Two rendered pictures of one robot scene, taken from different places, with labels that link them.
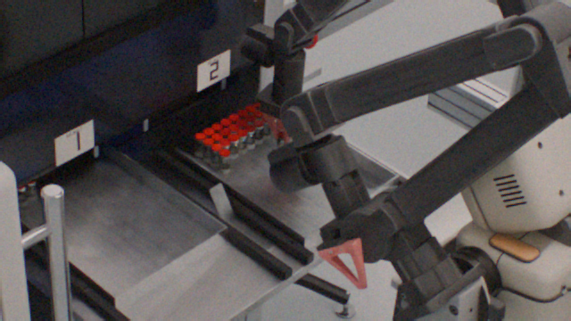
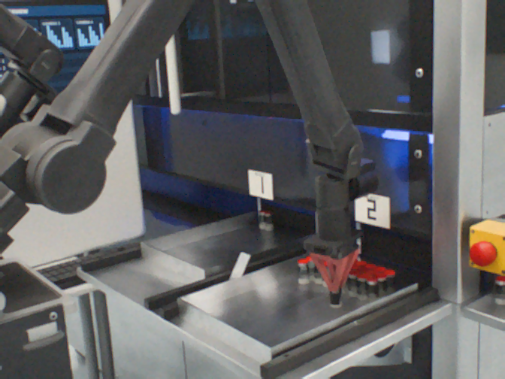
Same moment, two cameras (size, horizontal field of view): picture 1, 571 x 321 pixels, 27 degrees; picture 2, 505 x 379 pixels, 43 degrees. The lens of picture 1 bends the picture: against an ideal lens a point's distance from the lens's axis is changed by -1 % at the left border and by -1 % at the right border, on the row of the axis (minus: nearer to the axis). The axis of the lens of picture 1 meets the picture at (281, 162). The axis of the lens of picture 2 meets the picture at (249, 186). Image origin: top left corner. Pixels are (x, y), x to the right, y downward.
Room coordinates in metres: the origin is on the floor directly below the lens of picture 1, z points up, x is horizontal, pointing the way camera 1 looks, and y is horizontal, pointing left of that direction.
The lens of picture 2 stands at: (1.92, -1.06, 1.36)
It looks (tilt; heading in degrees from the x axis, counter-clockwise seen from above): 13 degrees down; 101
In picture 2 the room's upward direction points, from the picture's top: 4 degrees counter-clockwise
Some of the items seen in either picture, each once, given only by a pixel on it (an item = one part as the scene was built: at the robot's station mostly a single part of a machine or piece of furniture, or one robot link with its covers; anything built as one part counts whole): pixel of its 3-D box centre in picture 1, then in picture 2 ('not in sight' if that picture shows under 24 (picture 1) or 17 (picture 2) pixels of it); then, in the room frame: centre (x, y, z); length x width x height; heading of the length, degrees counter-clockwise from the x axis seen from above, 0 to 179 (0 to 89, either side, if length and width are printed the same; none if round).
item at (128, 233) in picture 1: (109, 219); (233, 244); (1.60, 0.30, 0.90); 0.34 x 0.26 x 0.04; 49
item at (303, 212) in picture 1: (285, 168); (297, 299); (1.78, -0.01, 0.90); 0.34 x 0.26 x 0.04; 49
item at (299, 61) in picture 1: (286, 61); (334, 190); (1.85, 0.00, 1.09); 0.07 x 0.06 x 0.07; 55
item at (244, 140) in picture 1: (245, 139); (340, 278); (1.85, 0.07, 0.90); 0.18 x 0.02 x 0.05; 139
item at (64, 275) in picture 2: not in sight; (85, 268); (1.20, 0.34, 0.82); 0.40 x 0.14 x 0.02; 51
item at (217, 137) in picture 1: (237, 134); (349, 275); (1.87, 0.09, 0.90); 0.18 x 0.02 x 0.05; 139
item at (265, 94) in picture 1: (286, 90); (333, 225); (1.85, 0.00, 1.03); 0.10 x 0.07 x 0.07; 64
